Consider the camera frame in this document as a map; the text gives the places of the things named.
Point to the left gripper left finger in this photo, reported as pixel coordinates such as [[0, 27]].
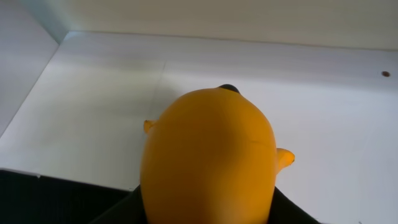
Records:
[[127, 210]]

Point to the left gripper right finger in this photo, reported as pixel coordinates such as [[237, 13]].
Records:
[[286, 211]]

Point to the yellow rubber duck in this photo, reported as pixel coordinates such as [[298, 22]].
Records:
[[208, 155]]

